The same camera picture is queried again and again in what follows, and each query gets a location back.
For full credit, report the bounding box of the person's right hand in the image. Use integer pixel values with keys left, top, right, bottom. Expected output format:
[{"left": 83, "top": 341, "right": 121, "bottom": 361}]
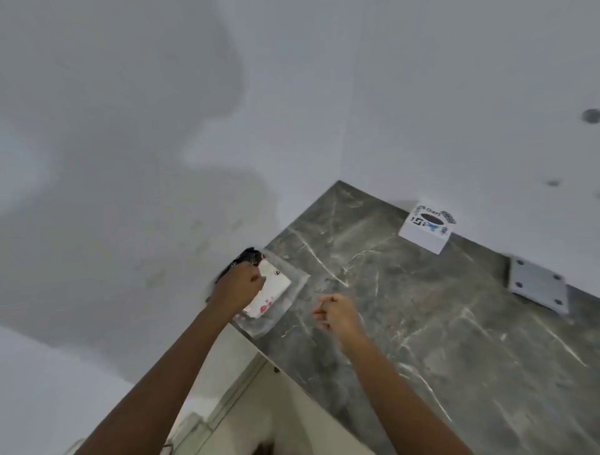
[{"left": 312, "top": 294, "right": 368, "bottom": 344}]

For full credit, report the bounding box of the person's left hand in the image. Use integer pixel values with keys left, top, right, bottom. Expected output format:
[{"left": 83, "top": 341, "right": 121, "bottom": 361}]
[{"left": 209, "top": 262, "right": 266, "bottom": 323}]

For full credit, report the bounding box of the clear plastic bag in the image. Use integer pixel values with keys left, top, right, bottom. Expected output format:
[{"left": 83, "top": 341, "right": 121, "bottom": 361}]
[{"left": 232, "top": 251, "right": 311, "bottom": 339}]

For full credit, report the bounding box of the person's right forearm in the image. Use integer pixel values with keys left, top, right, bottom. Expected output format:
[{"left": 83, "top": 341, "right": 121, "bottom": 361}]
[{"left": 337, "top": 328, "right": 475, "bottom": 455}]

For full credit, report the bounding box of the person's left forearm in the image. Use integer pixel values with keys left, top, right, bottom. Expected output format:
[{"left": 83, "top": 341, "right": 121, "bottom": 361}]
[{"left": 75, "top": 303, "right": 238, "bottom": 455}]

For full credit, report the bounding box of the black small item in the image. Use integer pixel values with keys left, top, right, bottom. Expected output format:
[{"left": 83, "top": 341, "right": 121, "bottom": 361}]
[{"left": 217, "top": 247, "right": 264, "bottom": 285}]

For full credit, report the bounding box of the white packet with pink print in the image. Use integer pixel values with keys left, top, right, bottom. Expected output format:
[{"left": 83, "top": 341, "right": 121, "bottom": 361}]
[{"left": 243, "top": 259, "right": 292, "bottom": 320}]

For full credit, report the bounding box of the white cabinet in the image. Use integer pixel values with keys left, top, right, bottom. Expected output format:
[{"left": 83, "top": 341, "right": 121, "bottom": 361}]
[{"left": 162, "top": 323, "right": 377, "bottom": 455}]

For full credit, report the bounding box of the white box with printed top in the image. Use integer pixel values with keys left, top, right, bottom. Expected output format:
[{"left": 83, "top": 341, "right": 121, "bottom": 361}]
[{"left": 398, "top": 202, "right": 457, "bottom": 256}]

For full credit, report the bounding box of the white metal mounting bracket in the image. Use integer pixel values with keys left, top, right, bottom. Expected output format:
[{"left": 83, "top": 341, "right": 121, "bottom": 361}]
[{"left": 508, "top": 256, "right": 571, "bottom": 316}]

